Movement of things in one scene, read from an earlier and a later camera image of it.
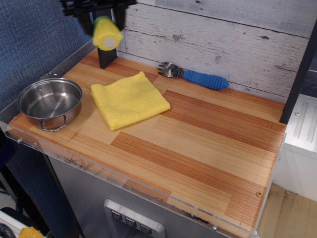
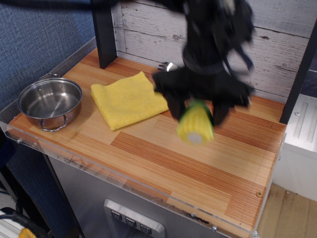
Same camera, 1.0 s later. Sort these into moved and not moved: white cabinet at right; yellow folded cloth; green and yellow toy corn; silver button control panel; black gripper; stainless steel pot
Moved: black gripper; green and yellow toy corn
Not moved: stainless steel pot; silver button control panel; yellow folded cloth; white cabinet at right
